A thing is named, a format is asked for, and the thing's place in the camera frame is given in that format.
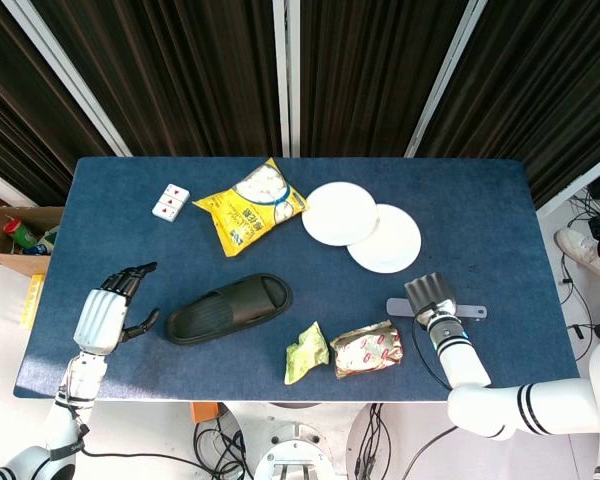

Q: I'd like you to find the crumpled green snack bag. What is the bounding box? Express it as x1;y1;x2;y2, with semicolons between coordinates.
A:
283;321;331;386

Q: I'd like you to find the white frame post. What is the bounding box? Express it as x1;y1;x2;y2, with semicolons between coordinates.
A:
404;0;490;159
2;0;132;158
272;0;302;159

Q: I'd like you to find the white sneaker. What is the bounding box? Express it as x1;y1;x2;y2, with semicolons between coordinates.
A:
554;227;600;280

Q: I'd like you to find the black rubber slipper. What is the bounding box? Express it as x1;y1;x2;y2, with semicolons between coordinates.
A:
166;273;294;347

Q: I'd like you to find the white blue carton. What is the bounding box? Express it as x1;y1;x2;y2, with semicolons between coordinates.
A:
22;225;61;257

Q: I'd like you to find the green can with red lid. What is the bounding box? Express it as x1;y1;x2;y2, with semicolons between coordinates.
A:
3;215;39;250

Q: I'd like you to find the yellow marshmallow bag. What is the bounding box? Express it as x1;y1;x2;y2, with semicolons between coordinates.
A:
193;157;309;259

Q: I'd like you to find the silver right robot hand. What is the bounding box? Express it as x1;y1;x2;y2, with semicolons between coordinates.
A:
403;272;457;321

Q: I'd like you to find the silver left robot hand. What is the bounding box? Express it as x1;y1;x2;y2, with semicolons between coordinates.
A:
73;261;160;356

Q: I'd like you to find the dark pleated curtain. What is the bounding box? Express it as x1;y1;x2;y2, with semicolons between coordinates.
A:
0;0;600;209

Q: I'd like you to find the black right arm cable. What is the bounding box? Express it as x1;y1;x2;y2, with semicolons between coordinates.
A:
411;318;455;392

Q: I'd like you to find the yellow flat box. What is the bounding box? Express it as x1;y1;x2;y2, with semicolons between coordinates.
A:
20;273;47;330

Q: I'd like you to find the gold red-print snack bag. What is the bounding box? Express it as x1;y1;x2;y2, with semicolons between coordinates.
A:
329;319;405;380

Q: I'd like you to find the orange box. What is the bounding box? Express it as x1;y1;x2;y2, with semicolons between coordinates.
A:
189;401;222;427

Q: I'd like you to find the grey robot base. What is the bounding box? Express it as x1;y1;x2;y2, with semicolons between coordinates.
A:
252;403;352;480

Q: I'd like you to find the white round plate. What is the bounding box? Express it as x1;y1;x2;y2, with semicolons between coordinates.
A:
301;181;380;247
347;203;423;275

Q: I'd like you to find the playing card deck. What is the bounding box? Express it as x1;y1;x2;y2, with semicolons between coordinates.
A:
151;183;191;221

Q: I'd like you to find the black floor cable bundle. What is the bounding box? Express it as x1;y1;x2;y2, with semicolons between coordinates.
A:
352;402;394;480
193;418;255;480

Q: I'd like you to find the blue fabric table cover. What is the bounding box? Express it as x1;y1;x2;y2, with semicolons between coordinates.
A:
13;157;580;402

